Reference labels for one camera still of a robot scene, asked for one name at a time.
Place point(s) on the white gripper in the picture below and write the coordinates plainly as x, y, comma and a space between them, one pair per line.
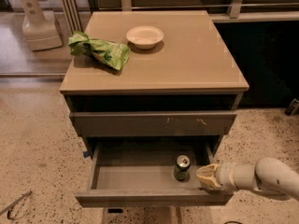
226, 176

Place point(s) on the green soda can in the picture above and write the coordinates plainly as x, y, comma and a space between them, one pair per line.
181, 169

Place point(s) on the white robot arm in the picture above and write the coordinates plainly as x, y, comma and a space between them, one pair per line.
268, 177

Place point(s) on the open grey middle drawer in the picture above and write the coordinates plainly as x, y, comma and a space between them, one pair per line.
140, 174

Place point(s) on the grey drawer cabinet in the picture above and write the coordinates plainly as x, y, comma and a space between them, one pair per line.
191, 69

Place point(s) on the closed grey top drawer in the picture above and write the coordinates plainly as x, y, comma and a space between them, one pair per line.
125, 124

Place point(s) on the dark object at right edge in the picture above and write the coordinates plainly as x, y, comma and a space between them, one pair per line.
292, 108

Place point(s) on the blue tape piece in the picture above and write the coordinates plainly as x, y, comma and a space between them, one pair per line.
86, 154

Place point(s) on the white paper bowl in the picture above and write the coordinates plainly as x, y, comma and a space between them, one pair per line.
145, 37

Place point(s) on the green chip bag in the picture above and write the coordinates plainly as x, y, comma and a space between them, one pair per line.
114, 55

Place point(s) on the metal rod on floor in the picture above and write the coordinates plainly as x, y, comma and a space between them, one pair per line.
7, 208

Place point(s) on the white mobile robot background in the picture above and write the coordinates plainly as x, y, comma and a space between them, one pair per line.
40, 28

